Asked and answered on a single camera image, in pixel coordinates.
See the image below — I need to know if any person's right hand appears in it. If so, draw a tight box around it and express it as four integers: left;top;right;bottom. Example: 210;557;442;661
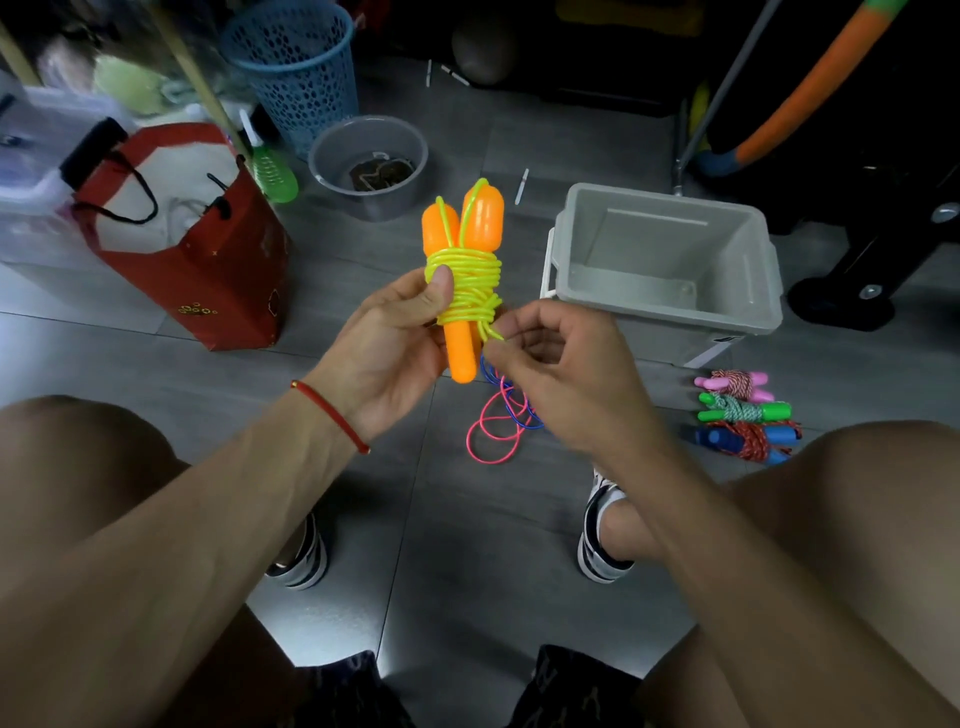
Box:
483;299;661;463

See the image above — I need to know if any person's left hand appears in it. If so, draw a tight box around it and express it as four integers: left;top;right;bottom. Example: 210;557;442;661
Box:
303;264;457;445

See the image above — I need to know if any pile of jump ropes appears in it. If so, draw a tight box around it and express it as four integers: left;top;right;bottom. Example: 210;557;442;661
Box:
464;356;545;466

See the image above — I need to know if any blue foam handle skipping rope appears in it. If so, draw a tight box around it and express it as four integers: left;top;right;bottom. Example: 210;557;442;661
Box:
691;421;804;466

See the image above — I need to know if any wound pink-handled rope bundle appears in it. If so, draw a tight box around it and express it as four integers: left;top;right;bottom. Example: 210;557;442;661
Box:
693;369;775;405

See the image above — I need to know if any green braided jump rope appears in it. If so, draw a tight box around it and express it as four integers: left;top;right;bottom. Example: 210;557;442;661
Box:
697;393;794;425

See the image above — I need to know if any grey plastic storage bin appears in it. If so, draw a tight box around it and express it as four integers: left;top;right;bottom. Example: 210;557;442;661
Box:
539;182;785;369

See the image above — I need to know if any orange handle jump rope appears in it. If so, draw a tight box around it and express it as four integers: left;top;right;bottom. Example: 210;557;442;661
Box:
421;177;506;385

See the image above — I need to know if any person's right forearm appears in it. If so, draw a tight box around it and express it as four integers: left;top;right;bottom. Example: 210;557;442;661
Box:
599;442;960;728

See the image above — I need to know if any person's left forearm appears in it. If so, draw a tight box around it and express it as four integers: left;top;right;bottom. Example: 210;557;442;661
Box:
0;389;369;728

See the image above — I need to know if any person's right shoe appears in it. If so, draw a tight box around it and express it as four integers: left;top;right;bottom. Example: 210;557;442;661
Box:
575;468;637;585

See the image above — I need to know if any person's shoe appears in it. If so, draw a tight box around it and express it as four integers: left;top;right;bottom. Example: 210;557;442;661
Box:
264;512;330;592
575;468;637;585

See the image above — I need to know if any person's left shoe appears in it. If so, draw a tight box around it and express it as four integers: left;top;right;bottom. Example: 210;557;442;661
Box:
264;512;330;592

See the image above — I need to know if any person's right leg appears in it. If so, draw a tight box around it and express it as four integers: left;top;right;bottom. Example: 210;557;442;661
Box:
599;419;960;728

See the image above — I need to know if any person's leg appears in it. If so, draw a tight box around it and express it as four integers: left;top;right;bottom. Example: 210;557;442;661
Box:
599;419;960;728
0;395;316;728

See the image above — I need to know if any person's left leg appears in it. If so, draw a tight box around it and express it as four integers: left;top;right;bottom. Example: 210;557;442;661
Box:
0;395;316;728

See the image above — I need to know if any clear plastic storage bin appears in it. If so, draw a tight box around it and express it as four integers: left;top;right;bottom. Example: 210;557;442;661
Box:
0;82;136;268

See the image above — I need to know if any red paper bag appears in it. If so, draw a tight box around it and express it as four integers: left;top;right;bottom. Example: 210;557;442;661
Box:
69;122;292;352

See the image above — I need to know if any grey plastic basin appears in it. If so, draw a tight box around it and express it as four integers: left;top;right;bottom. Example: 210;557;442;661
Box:
307;114;430;223

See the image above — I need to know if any green spray bottle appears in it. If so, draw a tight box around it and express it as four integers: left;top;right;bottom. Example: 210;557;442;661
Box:
238;108;300;205

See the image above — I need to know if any grey plastic stool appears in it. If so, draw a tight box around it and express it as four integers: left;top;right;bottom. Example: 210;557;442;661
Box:
247;577;391;669

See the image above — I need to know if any blue mesh wastebasket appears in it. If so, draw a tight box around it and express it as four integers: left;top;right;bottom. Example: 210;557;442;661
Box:
219;0;360;161

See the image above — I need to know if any black weight machine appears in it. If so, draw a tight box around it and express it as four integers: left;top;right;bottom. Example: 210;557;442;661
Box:
704;0;960;333

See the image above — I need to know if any brown ball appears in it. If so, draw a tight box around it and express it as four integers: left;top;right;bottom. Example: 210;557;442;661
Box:
451;11;519;86

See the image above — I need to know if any white oval side table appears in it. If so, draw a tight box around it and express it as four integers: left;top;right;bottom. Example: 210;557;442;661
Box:
0;0;253;159

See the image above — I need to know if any black rectangular pad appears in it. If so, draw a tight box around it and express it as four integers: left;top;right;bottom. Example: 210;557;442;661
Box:
59;116;130;191

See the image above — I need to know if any multicoloured hula hoop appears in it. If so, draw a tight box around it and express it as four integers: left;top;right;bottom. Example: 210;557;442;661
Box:
693;0;913;178

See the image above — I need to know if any yellow flat board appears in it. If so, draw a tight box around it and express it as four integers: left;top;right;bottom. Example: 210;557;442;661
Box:
554;0;706;37

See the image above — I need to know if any clear plastic bag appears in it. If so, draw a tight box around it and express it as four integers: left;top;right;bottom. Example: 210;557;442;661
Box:
33;14;249;121

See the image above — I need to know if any red string bracelet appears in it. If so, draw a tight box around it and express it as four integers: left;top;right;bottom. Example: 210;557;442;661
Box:
290;379;373;457

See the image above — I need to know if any brown tangled strap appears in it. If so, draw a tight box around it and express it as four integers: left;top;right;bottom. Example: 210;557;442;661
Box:
348;152;416;193

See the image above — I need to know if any white cable bundle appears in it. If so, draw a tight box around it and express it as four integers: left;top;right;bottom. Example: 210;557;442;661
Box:
168;198;226;234

